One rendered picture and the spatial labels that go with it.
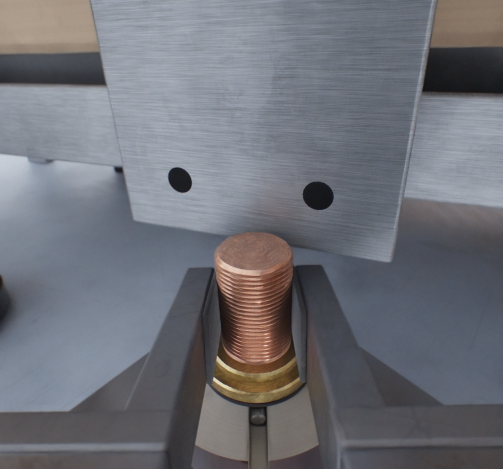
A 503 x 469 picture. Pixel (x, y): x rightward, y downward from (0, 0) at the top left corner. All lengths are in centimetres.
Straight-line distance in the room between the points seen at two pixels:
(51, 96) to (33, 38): 8
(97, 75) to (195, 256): 18
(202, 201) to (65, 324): 20
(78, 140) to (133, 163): 10
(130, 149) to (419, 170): 13
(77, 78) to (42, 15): 5
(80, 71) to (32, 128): 6
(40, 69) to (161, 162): 20
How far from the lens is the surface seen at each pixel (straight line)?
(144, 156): 17
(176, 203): 17
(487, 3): 23
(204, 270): 15
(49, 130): 28
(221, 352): 16
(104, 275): 37
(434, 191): 20
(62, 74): 33
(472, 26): 23
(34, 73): 35
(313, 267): 15
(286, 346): 16
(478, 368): 29
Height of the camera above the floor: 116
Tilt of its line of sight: 27 degrees up
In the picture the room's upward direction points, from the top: 178 degrees clockwise
